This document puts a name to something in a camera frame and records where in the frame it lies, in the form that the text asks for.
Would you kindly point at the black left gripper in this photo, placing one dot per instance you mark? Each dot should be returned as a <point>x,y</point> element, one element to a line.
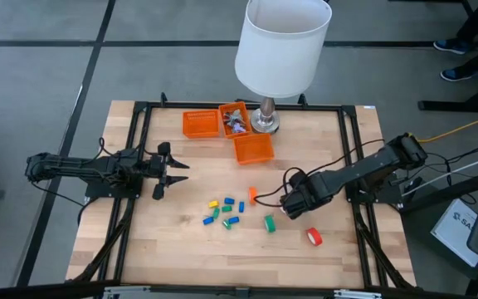
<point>162,170</point>

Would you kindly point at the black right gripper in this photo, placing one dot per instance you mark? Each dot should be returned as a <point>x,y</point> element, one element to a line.
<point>305,193</point>

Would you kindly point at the pink tape roll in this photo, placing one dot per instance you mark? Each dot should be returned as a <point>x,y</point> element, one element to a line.
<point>310,233</point>

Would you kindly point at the green tape roll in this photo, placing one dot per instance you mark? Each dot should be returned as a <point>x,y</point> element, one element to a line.
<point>269,224</point>

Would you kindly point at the yellow stapler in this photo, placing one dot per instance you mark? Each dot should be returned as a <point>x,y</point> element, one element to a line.
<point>213,204</point>

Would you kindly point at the orange plastic basket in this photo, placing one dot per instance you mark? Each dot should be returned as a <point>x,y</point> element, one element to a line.
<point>253,148</point>
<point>201,124</point>
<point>224,128</point>

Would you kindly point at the green stapler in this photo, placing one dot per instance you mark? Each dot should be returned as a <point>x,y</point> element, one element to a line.
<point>226,224</point>
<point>216,213</point>
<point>226,209</point>

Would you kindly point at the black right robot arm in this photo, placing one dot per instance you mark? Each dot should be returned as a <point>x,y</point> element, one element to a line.
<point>363,166</point>

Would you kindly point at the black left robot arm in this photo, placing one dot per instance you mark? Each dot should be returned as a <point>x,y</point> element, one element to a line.
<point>77,166</point>

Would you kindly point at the grey staple remover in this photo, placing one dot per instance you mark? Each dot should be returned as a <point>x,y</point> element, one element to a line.
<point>230,121</point>

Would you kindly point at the purple staple remover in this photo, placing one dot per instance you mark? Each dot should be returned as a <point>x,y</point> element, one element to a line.
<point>239,128</point>

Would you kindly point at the white shade table lamp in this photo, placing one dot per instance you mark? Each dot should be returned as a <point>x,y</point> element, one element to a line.
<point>280,50</point>

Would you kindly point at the black table leg bar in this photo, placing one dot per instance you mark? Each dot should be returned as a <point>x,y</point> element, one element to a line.
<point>450,191</point>

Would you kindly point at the white printed box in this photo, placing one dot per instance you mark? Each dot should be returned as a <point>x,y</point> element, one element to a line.
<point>450,232</point>

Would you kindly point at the blue shoe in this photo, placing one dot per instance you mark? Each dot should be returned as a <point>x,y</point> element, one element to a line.
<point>455,74</point>
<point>450,46</point>

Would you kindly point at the black aluminium table frame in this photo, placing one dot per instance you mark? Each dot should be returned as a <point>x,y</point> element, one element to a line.
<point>181,105</point>

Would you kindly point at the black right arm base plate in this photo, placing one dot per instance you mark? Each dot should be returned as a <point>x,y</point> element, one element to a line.
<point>382,197</point>

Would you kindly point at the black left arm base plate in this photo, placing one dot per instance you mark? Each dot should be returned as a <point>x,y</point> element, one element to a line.
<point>98,193</point>

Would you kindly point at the silver bracket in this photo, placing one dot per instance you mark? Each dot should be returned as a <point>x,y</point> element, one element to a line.
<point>357,295</point>
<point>127,292</point>

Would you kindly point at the black desk frame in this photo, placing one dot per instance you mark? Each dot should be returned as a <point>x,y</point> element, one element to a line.
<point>450,106</point>

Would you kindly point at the black camera rail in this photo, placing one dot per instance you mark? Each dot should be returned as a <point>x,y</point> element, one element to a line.
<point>35,292</point>

